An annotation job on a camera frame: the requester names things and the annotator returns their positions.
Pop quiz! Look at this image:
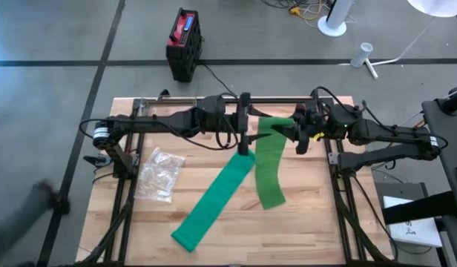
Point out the yellow cable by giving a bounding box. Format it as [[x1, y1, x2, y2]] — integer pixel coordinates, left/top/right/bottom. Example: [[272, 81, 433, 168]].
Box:
[[289, 0, 324, 22]]

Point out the white cylinder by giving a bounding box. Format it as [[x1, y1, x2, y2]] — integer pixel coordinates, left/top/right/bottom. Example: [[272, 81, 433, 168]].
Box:
[[349, 42, 374, 70]]

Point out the white floor lamp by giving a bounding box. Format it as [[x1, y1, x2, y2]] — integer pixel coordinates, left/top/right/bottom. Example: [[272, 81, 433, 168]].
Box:
[[338, 0, 457, 81]]

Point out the clear plastic bag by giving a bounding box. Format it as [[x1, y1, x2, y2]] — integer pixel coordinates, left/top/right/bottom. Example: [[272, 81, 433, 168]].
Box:
[[134, 147, 187, 204]]

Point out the teal green bandage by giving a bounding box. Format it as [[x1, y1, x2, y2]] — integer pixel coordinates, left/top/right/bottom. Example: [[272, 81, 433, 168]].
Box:
[[171, 150, 256, 254]]

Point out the red and black battery box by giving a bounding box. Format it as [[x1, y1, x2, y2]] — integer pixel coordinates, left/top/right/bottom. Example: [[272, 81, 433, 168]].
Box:
[[165, 7, 204, 82]]

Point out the dark grey side table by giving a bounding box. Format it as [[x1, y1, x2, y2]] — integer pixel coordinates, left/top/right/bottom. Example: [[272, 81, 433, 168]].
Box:
[[421, 87, 457, 267]]

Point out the white box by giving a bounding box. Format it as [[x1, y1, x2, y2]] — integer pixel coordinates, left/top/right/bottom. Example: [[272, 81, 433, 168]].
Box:
[[383, 195, 444, 248]]

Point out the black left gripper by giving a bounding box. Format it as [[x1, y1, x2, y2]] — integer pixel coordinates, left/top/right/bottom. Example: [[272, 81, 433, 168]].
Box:
[[228, 91, 274, 156]]

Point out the grey flat box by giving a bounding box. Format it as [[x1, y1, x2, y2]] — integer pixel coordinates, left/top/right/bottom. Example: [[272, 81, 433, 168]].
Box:
[[375, 182, 430, 208]]

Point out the black floor cable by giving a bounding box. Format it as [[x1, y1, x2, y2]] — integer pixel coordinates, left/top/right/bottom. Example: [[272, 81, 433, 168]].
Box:
[[200, 62, 239, 98]]

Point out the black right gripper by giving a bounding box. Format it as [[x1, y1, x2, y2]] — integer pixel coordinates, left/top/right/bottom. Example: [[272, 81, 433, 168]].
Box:
[[270, 102, 326, 156]]

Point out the person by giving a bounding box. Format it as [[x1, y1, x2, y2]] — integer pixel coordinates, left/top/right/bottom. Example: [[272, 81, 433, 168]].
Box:
[[0, 179, 70, 267]]

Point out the white pedestal fan stand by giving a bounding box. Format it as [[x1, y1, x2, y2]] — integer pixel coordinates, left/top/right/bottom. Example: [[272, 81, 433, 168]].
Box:
[[317, 0, 358, 37]]

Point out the clear plastic container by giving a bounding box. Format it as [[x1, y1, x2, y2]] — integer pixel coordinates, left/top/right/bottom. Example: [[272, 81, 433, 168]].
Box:
[[139, 96, 199, 122]]

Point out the light green bandage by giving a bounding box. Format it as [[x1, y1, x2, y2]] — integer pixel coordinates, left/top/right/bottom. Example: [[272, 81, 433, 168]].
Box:
[[254, 116, 297, 211]]

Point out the black metal table frame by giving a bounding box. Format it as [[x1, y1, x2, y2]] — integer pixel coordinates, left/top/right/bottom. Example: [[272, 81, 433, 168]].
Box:
[[65, 88, 400, 267]]

